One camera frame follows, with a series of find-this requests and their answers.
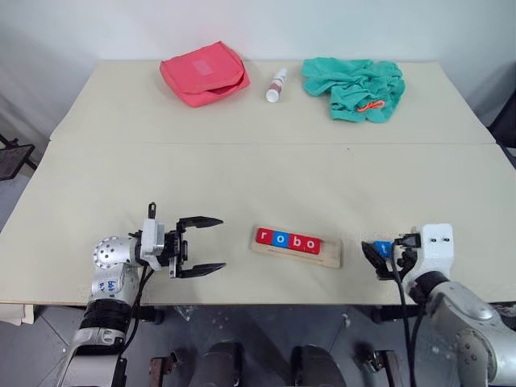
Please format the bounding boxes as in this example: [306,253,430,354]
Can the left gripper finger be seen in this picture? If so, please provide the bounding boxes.
[170,262,227,280]
[175,215,225,231]

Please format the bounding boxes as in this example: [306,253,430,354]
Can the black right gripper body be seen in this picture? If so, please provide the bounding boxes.
[389,231,422,280]

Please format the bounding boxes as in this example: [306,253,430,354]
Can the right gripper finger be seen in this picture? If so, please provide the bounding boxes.
[360,240,395,281]

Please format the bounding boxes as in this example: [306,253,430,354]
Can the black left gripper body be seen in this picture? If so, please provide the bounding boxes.
[162,227,190,280]

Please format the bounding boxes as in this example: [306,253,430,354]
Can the wooden letter tray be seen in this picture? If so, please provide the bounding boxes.
[250,225,343,269]

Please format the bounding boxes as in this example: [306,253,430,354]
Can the crumpled clear plastic wrap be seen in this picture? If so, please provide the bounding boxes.
[173,305,198,322]

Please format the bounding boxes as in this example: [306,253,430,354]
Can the dark rounded shape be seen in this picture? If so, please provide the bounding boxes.
[201,341,245,387]

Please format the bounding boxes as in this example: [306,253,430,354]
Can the pink fabric pouch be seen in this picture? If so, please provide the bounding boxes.
[159,40,252,108]

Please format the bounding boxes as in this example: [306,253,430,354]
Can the white plastic bottle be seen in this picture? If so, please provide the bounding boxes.
[264,67,289,103]

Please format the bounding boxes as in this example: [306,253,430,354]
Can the crumpled green cloth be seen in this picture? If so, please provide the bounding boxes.
[301,57,406,124]

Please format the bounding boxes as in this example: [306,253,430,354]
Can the black metal stand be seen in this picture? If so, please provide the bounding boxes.
[0,135,36,182]

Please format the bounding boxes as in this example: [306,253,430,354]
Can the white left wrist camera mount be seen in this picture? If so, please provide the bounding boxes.
[139,218,167,270]

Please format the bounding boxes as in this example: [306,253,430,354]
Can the black table frame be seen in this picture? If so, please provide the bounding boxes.
[132,305,516,324]

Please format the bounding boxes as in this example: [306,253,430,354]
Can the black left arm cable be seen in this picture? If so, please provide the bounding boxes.
[108,201,159,387]

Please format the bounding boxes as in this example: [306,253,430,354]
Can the rusty metal base bracket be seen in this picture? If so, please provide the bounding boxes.
[354,348,400,387]
[148,350,182,387]

